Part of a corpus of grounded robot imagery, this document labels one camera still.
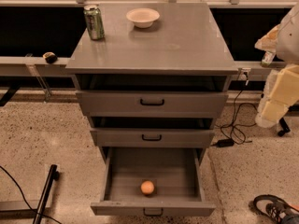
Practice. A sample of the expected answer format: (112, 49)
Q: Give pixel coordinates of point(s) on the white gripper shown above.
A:
(290, 37)

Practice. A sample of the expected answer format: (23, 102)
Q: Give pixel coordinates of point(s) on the orange fruit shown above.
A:
(147, 187)

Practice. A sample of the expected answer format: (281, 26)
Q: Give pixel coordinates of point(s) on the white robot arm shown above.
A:
(283, 39)

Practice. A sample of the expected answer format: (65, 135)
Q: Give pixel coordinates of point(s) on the grey drawer cabinet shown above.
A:
(182, 51)

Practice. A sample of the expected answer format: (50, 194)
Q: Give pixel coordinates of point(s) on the grey bottom drawer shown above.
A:
(174, 173)

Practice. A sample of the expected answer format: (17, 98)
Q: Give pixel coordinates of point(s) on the grey drawer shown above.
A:
(152, 103)
(174, 173)
(120, 137)

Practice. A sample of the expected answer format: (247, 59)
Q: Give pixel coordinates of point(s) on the grey middle drawer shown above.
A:
(120, 137)

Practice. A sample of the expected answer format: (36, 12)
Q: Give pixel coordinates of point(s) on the grey top drawer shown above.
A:
(152, 103)

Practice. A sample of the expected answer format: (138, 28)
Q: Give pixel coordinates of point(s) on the clear plastic bottle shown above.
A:
(268, 58)

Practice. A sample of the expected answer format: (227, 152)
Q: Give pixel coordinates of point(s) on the black and white sneaker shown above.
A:
(278, 210)

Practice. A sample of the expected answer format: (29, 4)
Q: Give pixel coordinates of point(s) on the white paper bowl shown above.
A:
(142, 17)

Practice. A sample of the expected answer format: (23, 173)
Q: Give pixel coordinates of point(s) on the green soda can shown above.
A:
(93, 18)

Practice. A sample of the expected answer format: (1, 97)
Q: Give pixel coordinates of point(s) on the small black round object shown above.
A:
(50, 57)

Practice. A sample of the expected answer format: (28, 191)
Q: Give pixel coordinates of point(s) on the black stand leg left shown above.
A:
(52, 175)

